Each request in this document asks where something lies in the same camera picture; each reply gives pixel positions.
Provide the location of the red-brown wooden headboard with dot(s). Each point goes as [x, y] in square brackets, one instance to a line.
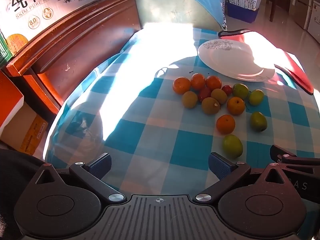
[82, 47]

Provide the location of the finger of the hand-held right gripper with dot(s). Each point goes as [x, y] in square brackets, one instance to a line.
[300, 161]

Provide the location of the green jujube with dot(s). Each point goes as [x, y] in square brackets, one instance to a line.
[240, 90]
[232, 146]
[258, 121]
[256, 97]

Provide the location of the green and orange carton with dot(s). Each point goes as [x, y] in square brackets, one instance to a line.
[15, 45]

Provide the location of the blue plastic bin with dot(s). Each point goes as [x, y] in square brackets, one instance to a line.
[241, 15]

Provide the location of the red cherry tomato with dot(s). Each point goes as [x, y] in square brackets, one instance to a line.
[204, 94]
[227, 89]

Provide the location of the brown cardboard box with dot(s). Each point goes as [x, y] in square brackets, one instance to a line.
[25, 130]

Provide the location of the white cow print milk carton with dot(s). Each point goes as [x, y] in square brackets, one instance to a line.
[50, 2]

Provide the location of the orange mandarin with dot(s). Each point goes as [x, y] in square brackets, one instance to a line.
[213, 82]
[225, 124]
[181, 85]
[235, 105]
[198, 81]

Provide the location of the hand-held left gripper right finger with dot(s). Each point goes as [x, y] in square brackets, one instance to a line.
[218, 166]

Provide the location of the blue white checked tablecloth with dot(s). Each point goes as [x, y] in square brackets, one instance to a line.
[155, 130]

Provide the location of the brown kiwi fruit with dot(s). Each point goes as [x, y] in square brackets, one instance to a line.
[218, 96]
[210, 105]
[189, 99]

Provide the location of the blue cloth cover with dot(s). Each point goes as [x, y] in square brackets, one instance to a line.
[207, 2]

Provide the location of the grey refrigerator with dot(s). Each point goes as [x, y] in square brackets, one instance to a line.
[301, 7]

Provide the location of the grey-green chair back board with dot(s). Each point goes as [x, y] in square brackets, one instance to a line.
[162, 10]

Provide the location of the white floral print plate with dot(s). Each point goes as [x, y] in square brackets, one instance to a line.
[230, 57]

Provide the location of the red and white box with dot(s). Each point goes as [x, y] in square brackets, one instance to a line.
[10, 100]

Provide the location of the white chest freezer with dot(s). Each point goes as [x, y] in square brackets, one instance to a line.
[315, 22]

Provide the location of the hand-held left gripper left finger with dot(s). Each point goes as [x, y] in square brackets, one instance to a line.
[101, 164]

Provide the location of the red mat with black trim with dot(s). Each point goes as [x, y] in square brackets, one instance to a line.
[300, 72]

